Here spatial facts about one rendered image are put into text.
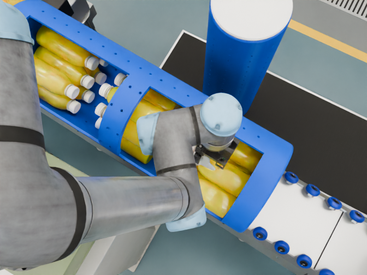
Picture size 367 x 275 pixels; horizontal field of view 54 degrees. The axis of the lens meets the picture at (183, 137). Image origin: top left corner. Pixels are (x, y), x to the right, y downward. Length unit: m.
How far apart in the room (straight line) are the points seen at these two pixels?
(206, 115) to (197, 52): 1.60
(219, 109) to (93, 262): 0.54
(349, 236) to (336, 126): 1.03
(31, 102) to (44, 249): 0.13
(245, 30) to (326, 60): 1.31
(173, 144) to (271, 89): 1.57
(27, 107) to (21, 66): 0.04
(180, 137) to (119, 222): 0.25
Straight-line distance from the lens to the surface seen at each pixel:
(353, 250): 1.28
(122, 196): 0.44
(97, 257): 0.98
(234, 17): 1.28
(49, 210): 0.33
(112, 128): 0.96
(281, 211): 1.21
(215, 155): 0.83
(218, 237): 2.11
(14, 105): 0.32
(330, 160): 2.13
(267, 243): 1.20
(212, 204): 0.97
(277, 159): 0.92
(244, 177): 0.97
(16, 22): 0.37
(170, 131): 0.64
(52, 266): 0.90
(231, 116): 0.63
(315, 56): 2.50
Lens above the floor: 2.10
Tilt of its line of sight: 75 degrees down
